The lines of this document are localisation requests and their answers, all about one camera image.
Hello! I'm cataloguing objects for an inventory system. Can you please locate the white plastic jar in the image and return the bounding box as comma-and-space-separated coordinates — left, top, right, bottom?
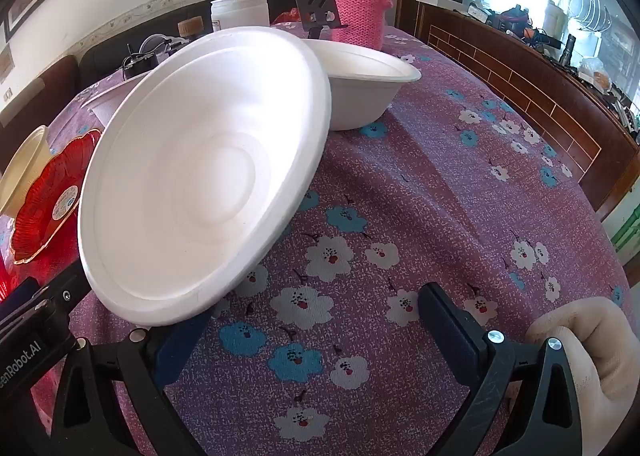
210, 0, 270, 31

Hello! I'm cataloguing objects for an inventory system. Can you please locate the red plastic bag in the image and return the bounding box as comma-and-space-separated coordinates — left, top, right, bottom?
272, 8, 300, 25

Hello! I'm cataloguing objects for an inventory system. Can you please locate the large red scalloped plate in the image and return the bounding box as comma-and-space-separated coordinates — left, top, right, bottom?
10, 128, 102, 265

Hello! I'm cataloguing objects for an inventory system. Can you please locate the brown wooden cabinet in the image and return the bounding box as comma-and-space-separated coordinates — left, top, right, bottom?
396, 0, 639, 219

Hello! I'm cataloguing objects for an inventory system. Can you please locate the cream plastic bowl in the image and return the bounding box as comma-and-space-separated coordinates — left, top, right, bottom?
0, 126, 53, 219

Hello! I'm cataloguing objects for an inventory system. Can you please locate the black cylindrical motor device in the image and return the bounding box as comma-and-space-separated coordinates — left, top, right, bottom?
122, 34, 172, 80

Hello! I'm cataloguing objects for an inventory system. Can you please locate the maroon armchair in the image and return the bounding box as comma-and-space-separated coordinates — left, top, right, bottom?
0, 55, 79, 171

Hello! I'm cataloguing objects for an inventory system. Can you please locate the purple floral tablecloth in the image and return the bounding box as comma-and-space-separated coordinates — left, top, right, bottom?
0, 20, 639, 456

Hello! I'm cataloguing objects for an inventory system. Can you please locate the dark jar with cork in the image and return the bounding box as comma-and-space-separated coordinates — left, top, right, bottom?
177, 16, 205, 41

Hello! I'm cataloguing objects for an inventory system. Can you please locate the white foam bowl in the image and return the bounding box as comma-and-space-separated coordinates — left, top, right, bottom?
305, 39, 422, 131
78, 27, 332, 326

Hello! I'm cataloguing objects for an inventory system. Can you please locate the white gloved right hand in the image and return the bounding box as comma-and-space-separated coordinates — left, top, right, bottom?
526, 297, 639, 455

